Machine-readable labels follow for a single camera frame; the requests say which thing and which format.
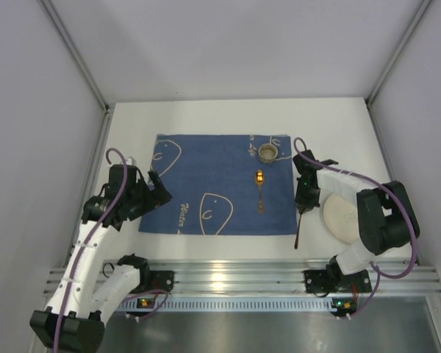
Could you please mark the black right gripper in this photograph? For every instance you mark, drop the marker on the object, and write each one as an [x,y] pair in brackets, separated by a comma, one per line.
[305,201]

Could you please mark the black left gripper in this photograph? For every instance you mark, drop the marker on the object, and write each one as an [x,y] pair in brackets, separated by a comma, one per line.
[147,196]

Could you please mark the copper spoon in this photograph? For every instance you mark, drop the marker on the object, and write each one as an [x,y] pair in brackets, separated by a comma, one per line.
[259,180]

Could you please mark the copper fork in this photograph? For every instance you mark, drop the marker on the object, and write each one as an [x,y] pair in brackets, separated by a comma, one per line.
[297,235]

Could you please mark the small beige cup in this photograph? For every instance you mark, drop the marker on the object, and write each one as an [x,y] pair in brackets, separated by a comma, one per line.
[267,153]

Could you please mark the blue cloth placemat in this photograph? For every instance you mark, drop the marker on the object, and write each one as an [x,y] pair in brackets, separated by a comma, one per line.
[212,181]

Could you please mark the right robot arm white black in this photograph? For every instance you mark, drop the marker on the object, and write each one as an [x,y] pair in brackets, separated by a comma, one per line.
[385,217]

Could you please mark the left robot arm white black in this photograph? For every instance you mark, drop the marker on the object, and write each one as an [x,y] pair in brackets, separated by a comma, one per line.
[75,318]

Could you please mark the white paper plate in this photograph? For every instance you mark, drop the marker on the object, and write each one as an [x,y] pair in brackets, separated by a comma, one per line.
[341,219]

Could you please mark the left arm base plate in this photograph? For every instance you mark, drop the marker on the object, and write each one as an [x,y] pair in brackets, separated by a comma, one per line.
[153,280]

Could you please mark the aluminium frame rail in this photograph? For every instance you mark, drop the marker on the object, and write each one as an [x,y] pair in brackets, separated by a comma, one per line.
[276,278]

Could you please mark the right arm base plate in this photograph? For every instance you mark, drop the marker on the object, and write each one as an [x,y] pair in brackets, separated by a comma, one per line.
[321,282]

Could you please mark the slotted cable duct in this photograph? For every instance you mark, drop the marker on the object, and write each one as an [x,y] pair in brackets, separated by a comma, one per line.
[238,304]

